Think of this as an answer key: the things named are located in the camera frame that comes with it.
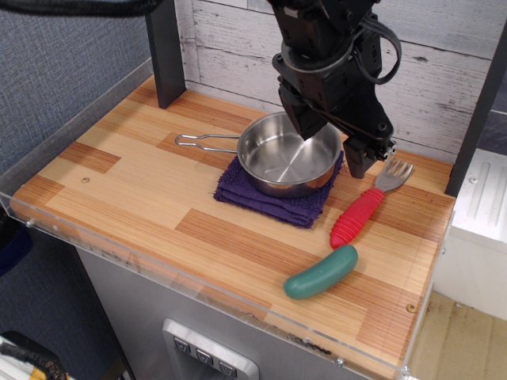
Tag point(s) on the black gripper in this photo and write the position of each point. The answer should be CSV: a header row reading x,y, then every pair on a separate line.
x,y
338,94

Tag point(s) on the red-handled grey fork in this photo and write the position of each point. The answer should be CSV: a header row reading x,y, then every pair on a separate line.
x,y
351,222

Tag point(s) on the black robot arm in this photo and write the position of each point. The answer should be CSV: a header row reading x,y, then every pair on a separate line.
x,y
324,31

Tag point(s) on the stainless steel pot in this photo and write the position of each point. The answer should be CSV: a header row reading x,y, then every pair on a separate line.
x,y
277,160

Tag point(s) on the green toy cucumber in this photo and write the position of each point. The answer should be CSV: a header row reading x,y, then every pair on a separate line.
x,y
320,277

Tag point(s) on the purple folded cloth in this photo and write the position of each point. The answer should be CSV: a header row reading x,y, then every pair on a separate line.
x,y
234,187

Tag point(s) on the white cabinet at right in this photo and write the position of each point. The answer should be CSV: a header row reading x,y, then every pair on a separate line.
x,y
472,267

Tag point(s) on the silver toy appliance cabinet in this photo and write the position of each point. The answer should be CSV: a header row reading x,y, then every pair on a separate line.
x,y
137,307

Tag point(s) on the silver button panel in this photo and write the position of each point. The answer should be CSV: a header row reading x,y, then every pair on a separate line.
x,y
208,352

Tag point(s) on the dark grey right post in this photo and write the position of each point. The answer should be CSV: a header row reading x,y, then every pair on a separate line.
x,y
479,117

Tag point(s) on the dark grey post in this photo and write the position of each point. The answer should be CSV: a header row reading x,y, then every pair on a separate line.
x,y
479,117
163,36

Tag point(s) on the dark grey left post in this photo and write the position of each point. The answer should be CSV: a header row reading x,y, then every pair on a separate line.
x,y
163,36

